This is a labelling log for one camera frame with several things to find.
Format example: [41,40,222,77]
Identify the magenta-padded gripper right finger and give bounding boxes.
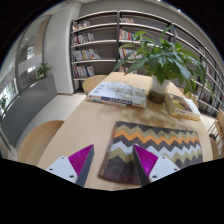
[132,143,181,187]

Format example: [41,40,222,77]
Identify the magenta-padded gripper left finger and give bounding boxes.
[45,143,95,188]

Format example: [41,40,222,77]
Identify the zigzag patterned towel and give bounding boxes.
[98,120,204,186]

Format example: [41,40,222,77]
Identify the yellow-edged picture book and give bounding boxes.
[164,93,202,121]

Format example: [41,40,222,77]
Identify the large white book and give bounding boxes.
[86,81,148,109]

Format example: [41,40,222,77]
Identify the small green ledge plant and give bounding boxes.
[35,62,54,80]
[0,96,8,111]

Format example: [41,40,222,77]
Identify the green potted plant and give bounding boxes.
[112,25,214,105]

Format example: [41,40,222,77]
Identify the grey bookshelf unit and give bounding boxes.
[69,9,224,118]

